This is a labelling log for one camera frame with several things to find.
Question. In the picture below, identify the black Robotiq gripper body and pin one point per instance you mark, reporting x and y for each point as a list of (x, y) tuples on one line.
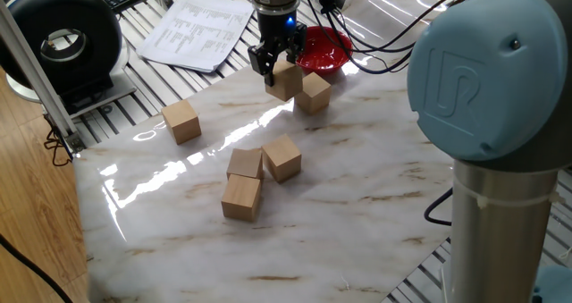
[(277, 30)]

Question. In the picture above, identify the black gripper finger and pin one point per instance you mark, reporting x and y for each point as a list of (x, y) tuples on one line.
[(263, 61), (297, 48)]

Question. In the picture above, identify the light wooden cube block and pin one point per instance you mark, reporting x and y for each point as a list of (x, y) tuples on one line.
[(241, 198), (286, 81), (181, 122), (281, 158), (315, 95), (245, 163)]

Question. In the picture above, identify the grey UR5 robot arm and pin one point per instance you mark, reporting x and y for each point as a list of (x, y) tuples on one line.
[(487, 79)]

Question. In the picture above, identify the white printed paper stack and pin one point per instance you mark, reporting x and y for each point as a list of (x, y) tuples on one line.
[(196, 30)]

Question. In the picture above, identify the red glossy bowl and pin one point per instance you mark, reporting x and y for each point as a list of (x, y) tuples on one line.
[(324, 50)]

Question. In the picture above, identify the white marble pattern board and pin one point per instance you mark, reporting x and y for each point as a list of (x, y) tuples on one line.
[(357, 204)]

